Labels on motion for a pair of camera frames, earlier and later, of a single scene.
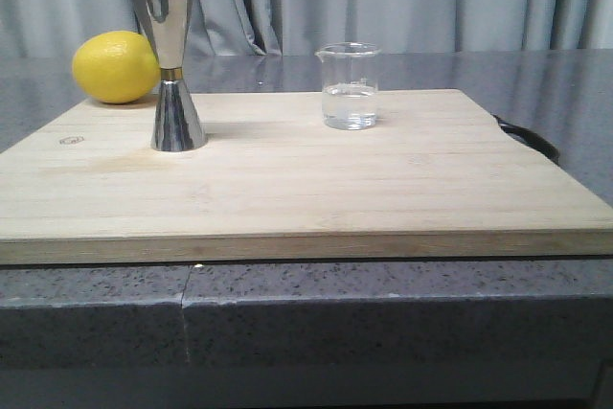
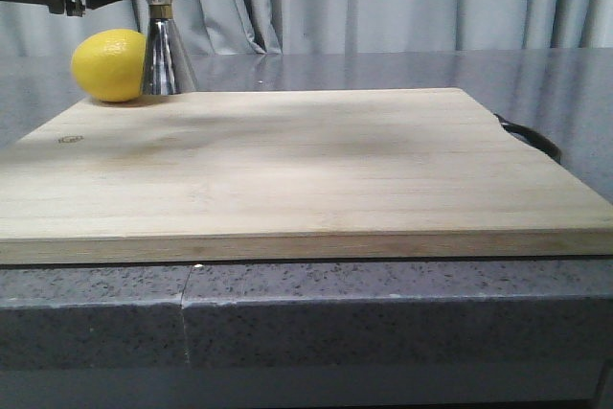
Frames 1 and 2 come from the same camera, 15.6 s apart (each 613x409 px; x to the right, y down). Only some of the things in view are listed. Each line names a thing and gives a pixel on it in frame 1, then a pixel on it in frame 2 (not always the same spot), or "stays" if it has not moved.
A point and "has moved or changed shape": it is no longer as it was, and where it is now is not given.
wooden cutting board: x=440 y=180 stays
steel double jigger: x=162 y=4 has moved or changed shape
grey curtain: x=291 y=1 stays
